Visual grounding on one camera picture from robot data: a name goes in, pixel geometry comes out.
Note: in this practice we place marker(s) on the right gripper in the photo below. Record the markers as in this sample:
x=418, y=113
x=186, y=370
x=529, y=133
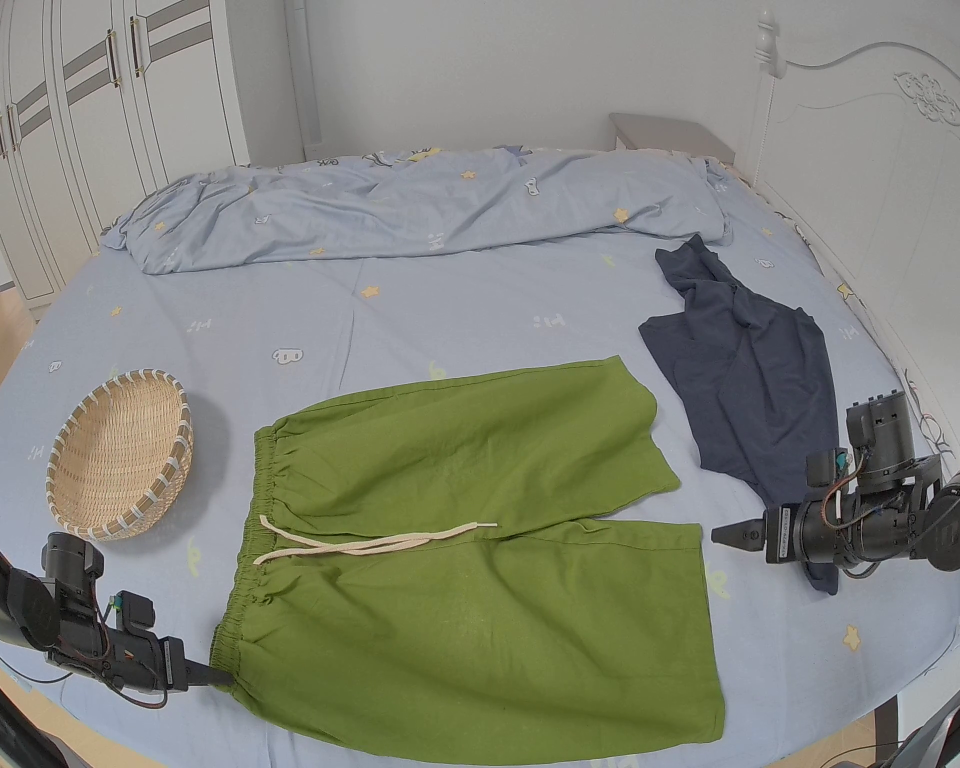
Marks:
x=814, y=532

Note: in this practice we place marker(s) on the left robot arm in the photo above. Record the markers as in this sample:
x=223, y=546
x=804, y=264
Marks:
x=30, y=607

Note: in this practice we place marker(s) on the pale blue quilt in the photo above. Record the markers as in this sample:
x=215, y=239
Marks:
x=412, y=210

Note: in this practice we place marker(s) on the bed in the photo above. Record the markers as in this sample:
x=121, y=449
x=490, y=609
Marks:
x=487, y=315

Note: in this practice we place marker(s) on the grey bedside table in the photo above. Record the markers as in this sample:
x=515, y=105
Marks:
x=667, y=131

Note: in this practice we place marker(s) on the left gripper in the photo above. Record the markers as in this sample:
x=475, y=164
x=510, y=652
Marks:
x=142, y=660

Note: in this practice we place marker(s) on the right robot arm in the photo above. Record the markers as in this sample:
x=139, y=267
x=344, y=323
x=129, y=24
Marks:
x=885, y=427

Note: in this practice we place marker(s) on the dark blue garment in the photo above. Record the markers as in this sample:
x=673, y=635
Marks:
x=750, y=375

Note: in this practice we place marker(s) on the round woven basket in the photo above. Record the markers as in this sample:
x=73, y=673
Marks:
x=112, y=457

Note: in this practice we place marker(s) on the green shorts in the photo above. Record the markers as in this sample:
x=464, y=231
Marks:
x=450, y=600

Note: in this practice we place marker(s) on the white wardrobe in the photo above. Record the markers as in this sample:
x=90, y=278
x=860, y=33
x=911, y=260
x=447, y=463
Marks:
x=75, y=150

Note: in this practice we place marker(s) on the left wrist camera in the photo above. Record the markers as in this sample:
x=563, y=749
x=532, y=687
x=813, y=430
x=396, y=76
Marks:
x=135, y=611

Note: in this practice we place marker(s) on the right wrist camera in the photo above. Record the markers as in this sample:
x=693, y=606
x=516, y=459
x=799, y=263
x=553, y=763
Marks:
x=825, y=469

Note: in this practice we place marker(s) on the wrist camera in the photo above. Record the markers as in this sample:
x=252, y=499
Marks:
x=825, y=469
x=135, y=611

